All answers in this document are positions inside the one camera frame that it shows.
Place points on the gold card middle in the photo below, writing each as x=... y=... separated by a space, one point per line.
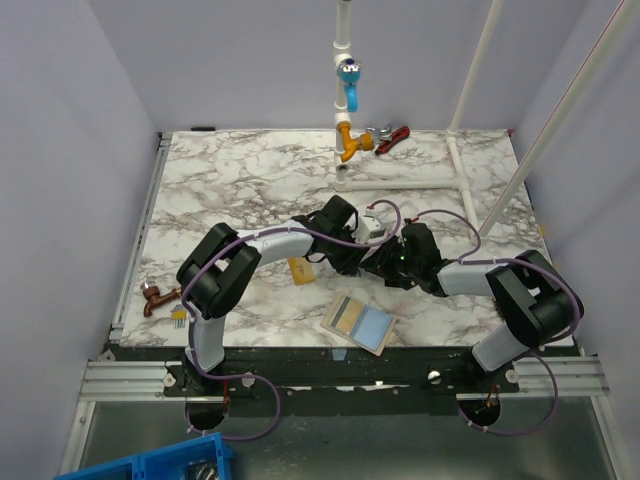
x=301 y=271

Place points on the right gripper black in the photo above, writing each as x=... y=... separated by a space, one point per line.
x=382 y=262

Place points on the white PVC pipe frame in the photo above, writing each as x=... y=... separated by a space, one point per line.
x=459 y=181

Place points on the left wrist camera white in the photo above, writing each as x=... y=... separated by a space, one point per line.
x=369 y=229

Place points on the blue plastic bin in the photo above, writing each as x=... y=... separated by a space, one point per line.
x=206 y=457

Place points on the gold card with magnetic stripe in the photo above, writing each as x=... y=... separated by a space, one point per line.
x=344 y=313

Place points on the orange pipe valve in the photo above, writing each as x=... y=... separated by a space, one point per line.
x=351 y=145

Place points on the brown faucet tap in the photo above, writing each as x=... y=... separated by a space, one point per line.
x=155 y=298

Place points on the beige leather card holder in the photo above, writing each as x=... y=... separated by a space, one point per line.
x=372 y=331

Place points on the red black pliers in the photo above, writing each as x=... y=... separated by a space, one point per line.
x=386 y=138

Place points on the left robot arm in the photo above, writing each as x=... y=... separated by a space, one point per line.
x=216 y=274

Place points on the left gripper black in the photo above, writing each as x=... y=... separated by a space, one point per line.
x=350 y=264

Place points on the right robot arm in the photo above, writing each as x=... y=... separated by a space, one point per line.
x=534 y=302

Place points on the aluminium rail frame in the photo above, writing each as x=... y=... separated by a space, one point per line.
x=254 y=179

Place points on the blue pipe valve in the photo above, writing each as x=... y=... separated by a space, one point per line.
x=348 y=72

